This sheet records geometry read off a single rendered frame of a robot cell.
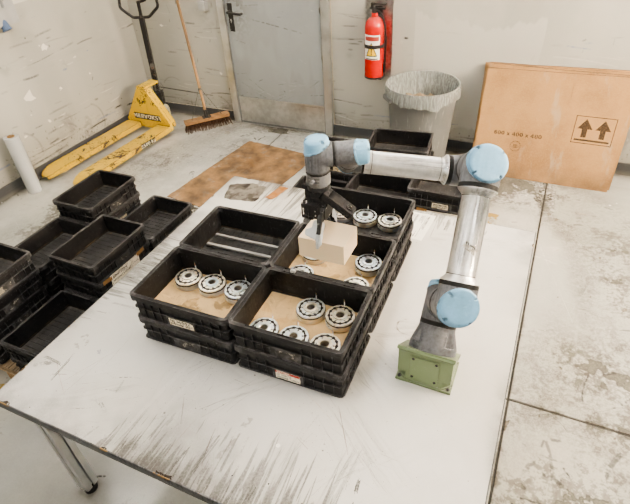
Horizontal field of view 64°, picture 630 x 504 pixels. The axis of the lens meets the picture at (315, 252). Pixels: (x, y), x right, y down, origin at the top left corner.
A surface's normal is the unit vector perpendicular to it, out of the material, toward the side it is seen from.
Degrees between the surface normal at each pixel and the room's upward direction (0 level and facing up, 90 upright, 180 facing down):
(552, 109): 80
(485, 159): 45
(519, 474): 0
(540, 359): 0
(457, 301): 60
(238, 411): 0
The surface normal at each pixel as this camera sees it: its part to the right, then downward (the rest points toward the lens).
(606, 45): -0.41, 0.58
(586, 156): -0.44, 0.33
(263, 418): -0.06, -0.79
